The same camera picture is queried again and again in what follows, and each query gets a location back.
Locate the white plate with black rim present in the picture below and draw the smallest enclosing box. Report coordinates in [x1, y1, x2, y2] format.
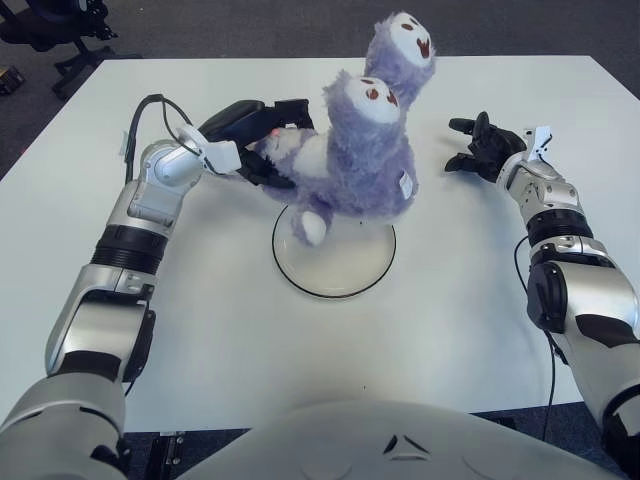
[271, 204, 398, 300]

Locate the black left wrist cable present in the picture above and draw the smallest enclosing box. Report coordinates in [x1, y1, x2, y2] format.
[122, 93, 201, 181]

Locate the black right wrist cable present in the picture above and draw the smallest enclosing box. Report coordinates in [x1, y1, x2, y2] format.
[512, 234, 559, 441]

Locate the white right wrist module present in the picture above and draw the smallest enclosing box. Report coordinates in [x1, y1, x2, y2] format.
[522, 125, 555, 164]

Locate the yellow and black box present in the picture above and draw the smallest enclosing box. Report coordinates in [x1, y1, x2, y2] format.
[0, 64, 25, 96]

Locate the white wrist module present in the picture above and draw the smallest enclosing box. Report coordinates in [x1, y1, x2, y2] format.
[174, 124, 242, 176]
[522, 125, 555, 164]

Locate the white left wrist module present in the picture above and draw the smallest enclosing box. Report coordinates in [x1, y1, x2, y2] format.
[174, 124, 242, 176]

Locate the black metal frame part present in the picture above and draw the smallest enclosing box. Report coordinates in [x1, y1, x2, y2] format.
[149, 430, 189, 480]

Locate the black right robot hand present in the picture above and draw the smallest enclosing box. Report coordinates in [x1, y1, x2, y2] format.
[443, 111, 529, 184]

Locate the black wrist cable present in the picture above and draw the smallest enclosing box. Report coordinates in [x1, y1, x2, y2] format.
[122, 93, 201, 181]
[512, 234, 559, 441]

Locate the silver robot torso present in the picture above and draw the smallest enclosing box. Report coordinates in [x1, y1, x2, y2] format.
[174, 399, 621, 480]

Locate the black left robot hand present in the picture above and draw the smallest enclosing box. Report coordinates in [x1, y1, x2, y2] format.
[197, 98, 316, 190]

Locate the black office chair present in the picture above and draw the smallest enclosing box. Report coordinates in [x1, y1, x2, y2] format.
[0, 0, 144, 99]

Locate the purple plush bunny doll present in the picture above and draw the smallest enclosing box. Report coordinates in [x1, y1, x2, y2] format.
[252, 12, 439, 247]

